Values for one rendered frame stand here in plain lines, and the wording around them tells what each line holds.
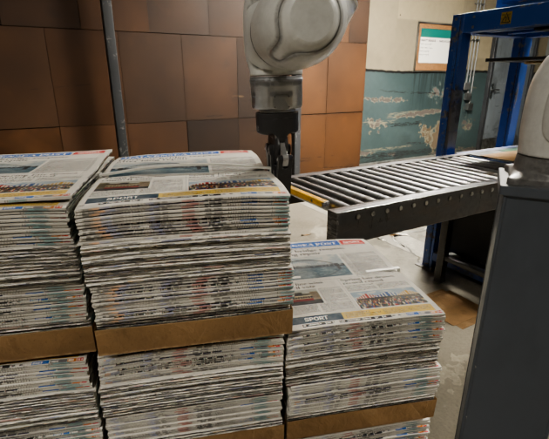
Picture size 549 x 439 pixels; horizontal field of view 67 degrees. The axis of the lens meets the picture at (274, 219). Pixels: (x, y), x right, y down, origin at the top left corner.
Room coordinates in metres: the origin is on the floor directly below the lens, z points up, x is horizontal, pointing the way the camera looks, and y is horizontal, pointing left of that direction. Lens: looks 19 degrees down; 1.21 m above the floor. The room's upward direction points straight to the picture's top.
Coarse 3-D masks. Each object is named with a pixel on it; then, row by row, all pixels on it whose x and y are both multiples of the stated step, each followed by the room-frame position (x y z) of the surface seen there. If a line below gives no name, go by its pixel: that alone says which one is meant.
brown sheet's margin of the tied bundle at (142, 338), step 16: (208, 320) 0.53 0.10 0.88; (224, 320) 0.53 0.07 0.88; (240, 320) 0.54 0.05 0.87; (256, 320) 0.54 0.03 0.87; (272, 320) 0.55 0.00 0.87; (288, 320) 0.55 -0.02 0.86; (96, 336) 0.50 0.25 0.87; (112, 336) 0.50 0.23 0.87; (128, 336) 0.51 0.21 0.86; (144, 336) 0.51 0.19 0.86; (160, 336) 0.51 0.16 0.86; (176, 336) 0.52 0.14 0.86; (192, 336) 0.52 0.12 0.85; (208, 336) 0.53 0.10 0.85; (224, 336) 0.53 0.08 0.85; (240, 336) 0.54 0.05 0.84; (256, 336) 0.54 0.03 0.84; (112, 352) 0.50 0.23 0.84; (128, 352) 0.51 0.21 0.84
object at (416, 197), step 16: (432, 192) 1.52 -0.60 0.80; (448, 192) 1.54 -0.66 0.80; (464, 192) 1.58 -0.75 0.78; (480, 192) 1.63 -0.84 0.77; (496, 192) 1.69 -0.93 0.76; (336, 208) 1.32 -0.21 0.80; (352, 208) 1.32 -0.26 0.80; (368, 208) 1.34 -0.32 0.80; (384, 208) 1.38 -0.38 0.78; (400, 208) 1.41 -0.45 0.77; (416, 208) 1.45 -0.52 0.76; (432, 208) 1.50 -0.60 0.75; (448, 208) 1.54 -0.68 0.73; (464, 208) 1.59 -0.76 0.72; (480, 208) 1.64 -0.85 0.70; (336, 224) 1.27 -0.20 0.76; (352, 224) 1.31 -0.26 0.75; (368, 224) 1.34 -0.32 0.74; (384, 224) 1.38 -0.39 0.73; (400, 224) 1.42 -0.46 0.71; (416, 224) 1.46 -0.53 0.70; (432, 224) 1.50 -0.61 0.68
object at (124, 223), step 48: (96, 192) 0.57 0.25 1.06; (144, 192) 0.56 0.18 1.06; (192, 192) 0.56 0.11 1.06; (240, 192) 0.56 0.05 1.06; (288, 192) 0.57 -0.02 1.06; (96, 240) 0.51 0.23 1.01; (144, 240) 0.52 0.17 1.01; (192, 240) 0.53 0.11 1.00; (240, 240) 0.54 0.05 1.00; (288, 240) 0.55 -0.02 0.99; (96, 288) 0.50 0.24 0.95; (144, 288) 0.51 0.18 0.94; (192, 288) 0.52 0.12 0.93; (240, 288) 0.54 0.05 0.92; (288, 288) 0.55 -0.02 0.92
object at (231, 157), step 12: (132, 156) 0.87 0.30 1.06; (144, 156) 0.86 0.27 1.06; (156, 156) 0.85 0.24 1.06; (168, 156) 0.85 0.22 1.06; (180, 156) 0.84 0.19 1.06; (192, 156) 0.84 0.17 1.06; (204, 156) 0.84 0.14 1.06; (216, 156) 0.83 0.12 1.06; (228, 156) 0.83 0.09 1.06; (240, 156) 0.83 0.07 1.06; (252, 156) 0.83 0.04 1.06; (108, 168) 0.74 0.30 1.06; (120, 168) 0.73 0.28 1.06; (132, 168) 0.73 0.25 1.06; (156, 168) 0.74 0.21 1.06; (168, 168) 0.74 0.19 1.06; (180, 168) 0.74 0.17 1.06; (192, 168) 0.74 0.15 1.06
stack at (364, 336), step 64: (320, 256) 0.87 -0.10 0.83; (320, 320) 0.60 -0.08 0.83; (384, 320) 0.61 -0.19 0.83; (0, 384) 0.48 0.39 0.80; (64, 384) 0.50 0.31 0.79; (128, 384) 0.51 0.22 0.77; (192, 384) 0.53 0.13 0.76; (256, 384) 0.55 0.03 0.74; (320, 384) 0.58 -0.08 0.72; (384, 384) 0.60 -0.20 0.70
